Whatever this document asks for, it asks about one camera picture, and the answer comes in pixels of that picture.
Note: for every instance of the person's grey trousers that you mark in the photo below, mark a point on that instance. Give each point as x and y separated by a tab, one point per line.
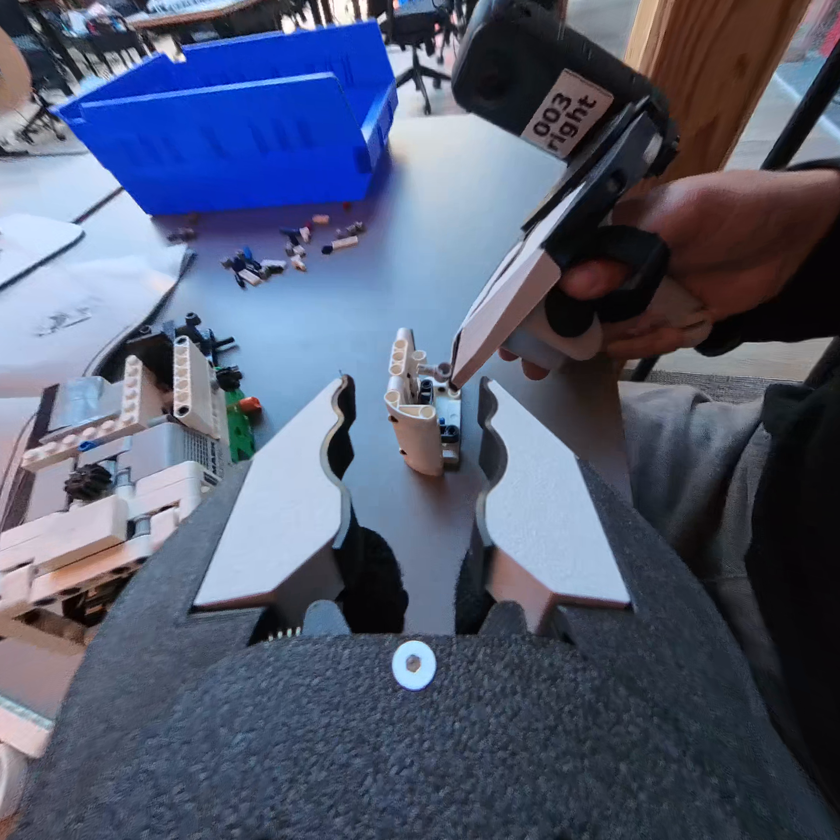
682	472

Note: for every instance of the person's right hand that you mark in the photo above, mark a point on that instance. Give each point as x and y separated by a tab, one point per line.
735	236

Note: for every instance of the small grey lego connector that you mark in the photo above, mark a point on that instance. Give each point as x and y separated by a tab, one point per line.
441	369

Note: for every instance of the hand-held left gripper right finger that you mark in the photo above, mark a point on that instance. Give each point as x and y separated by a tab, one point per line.
558	525

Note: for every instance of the black office chair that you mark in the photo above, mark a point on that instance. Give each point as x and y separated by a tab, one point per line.
413	39

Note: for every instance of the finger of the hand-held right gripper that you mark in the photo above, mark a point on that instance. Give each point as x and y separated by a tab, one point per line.
554	213
508	308

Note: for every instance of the clear plastic bag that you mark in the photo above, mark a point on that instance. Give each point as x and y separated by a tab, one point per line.
85	308

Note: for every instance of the pile of loose lego pieces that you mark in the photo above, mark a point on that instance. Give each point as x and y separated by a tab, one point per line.
262	266

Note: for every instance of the person's black jacket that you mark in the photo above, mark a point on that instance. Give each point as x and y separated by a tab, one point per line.
800	525

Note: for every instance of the black metal pole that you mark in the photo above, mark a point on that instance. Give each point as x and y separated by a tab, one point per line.
804	115

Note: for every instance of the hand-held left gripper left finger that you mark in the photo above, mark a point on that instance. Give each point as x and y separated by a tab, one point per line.
275	518

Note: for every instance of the wooden post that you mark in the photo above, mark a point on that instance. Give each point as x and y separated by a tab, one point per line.
709	72

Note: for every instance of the blue plastic bin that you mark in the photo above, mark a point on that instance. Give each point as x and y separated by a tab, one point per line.
216	144

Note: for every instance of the white lego beam subassembly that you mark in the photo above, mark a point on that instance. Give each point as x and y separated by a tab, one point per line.
417	426

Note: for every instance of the white green lego truck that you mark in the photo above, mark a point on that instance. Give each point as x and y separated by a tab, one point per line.
98	499

